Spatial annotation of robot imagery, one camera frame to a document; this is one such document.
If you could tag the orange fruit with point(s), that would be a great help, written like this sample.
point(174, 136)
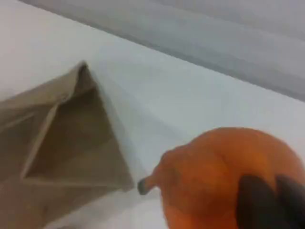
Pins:
point(202, 179)

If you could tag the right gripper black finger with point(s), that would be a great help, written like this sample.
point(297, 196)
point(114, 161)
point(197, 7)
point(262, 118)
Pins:
point(296, 202)
point(257, 205)

